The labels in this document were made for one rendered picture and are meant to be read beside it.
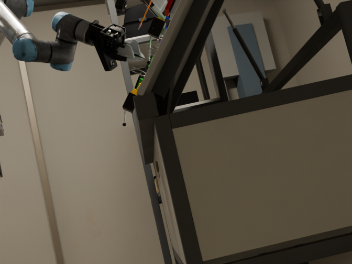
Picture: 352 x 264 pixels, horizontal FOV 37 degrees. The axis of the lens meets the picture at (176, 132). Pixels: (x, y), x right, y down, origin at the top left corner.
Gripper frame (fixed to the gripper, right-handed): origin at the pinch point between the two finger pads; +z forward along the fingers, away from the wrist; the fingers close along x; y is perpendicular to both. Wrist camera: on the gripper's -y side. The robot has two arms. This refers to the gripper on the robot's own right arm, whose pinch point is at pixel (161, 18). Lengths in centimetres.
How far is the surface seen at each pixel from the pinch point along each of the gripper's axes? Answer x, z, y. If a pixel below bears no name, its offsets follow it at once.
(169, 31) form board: -32.5, 10.6, -3.9
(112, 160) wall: 225, 11, -75
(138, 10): 104, -32, 5
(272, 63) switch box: 261, 36, 71
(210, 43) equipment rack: 96, 7, 20
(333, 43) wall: 215, 55, 104
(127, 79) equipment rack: 90, -6, -23
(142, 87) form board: -35.4, 17.2, -18.9
